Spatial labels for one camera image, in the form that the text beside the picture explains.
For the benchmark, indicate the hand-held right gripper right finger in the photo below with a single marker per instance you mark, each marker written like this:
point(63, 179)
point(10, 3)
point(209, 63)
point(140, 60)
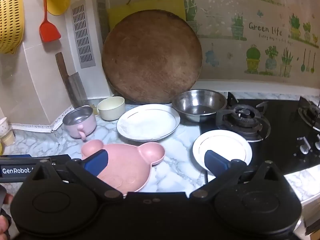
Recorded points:
point(214, 161)

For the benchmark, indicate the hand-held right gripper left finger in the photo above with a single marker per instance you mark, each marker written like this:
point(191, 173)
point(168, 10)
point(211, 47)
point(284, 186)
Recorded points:
point(96, 162)

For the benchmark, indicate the small white plate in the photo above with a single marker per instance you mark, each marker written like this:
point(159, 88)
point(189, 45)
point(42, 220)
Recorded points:
point(225, 142)

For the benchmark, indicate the pink bear-shaped plate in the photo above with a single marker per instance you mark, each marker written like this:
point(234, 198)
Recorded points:
point(127, 165)

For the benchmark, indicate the pink pot with steel lining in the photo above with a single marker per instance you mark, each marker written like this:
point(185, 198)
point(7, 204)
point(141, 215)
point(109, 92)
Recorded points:
point(86, 127)

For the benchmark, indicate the cream bowl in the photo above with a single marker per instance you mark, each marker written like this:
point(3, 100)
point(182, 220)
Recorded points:
point(111, 112)

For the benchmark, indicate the stainless steel bowl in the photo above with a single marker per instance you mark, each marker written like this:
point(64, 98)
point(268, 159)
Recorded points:
point(197, 102)

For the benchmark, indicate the large white plate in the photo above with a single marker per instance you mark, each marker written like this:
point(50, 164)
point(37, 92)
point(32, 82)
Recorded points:
point(147, 123)

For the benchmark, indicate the person's left hand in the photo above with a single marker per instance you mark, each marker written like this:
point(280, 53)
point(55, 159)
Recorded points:
point(3, 226)

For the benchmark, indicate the beige cup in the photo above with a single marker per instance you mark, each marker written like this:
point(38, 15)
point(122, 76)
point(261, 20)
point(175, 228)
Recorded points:
point(8, 138)

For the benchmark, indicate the translucent yellow block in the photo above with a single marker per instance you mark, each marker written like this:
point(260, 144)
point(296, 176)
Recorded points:
point(94, 110)

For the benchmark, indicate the gas burner with pan support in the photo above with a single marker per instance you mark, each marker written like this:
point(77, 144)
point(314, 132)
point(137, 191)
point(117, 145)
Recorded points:
point(311, 115)
point(240, 115)

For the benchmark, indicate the white perforated trim strip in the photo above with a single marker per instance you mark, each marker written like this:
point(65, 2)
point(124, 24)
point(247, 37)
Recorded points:
point(53, 126)

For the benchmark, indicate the silver stove knob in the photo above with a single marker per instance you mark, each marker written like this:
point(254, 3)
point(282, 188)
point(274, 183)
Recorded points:
point(318, 142)
point(303, 146)

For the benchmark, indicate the round wooden cutting board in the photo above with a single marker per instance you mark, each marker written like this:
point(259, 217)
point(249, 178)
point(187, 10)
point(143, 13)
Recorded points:
point(152, 57)

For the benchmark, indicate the wide grey vent plate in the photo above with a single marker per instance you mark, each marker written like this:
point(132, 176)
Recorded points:
point(83, 37)

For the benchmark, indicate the red spatula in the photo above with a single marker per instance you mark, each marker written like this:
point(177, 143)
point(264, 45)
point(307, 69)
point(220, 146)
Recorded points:
point(50, 31)

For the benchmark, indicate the narrow grey vent plate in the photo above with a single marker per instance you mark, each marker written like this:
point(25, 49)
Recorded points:
point(102, 17)

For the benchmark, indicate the yellow plastic colander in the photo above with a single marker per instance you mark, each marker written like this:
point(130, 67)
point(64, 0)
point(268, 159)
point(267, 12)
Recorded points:
point(10, 20)

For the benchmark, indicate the yellow cutting board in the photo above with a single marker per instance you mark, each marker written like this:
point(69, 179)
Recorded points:
point(150, 7)

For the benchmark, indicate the yellow plastic ladle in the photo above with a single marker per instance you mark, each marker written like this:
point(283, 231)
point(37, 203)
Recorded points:
point(58, 1)

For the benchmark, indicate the plant print wall sticker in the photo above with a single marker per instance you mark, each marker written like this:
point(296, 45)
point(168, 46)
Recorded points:
point(270, 30)

